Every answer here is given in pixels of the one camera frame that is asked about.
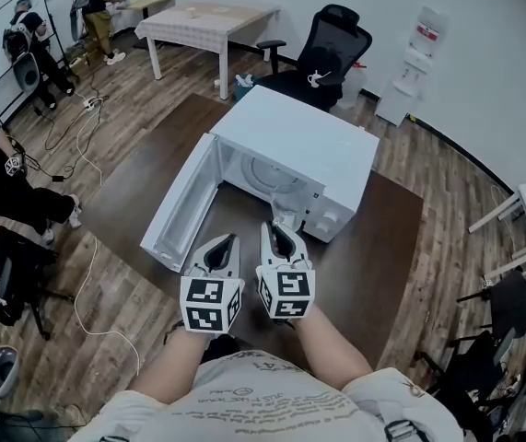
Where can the teal bin with tissues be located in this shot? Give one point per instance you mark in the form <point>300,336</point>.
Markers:
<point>243,88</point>

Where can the light wooden desk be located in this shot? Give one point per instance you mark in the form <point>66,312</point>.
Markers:
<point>149,3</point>

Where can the table with checked cloth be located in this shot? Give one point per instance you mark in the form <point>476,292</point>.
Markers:
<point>202,23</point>

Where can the clear plastic water jug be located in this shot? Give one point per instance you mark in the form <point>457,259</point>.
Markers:
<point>352,85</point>

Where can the person's white printed shirt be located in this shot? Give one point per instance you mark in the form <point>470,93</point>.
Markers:
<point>262,403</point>

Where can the glass turntable plate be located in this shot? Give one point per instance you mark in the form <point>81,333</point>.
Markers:
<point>258,170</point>

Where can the person's right forearm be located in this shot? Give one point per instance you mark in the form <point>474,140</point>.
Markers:
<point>331,352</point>

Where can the grey pod backpack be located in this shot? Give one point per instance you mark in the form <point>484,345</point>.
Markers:
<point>25,69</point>

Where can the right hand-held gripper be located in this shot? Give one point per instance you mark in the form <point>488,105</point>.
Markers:
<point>295,283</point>

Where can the white water dispenser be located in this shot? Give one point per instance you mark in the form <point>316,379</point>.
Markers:
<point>405,90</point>

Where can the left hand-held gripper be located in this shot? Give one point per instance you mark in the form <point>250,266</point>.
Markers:
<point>202,290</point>

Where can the person's left forearm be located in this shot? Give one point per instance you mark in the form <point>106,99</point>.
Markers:
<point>170,366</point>

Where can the white power strip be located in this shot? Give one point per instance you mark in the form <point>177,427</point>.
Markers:
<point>93,103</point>

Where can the white microwave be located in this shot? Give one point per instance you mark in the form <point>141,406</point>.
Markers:
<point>299,127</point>

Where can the clear glass cup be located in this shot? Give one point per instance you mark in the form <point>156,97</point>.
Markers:
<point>285,201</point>

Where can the black office chair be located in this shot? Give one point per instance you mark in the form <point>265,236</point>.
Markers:
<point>14,265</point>
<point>327,49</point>
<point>470,371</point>
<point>511,302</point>

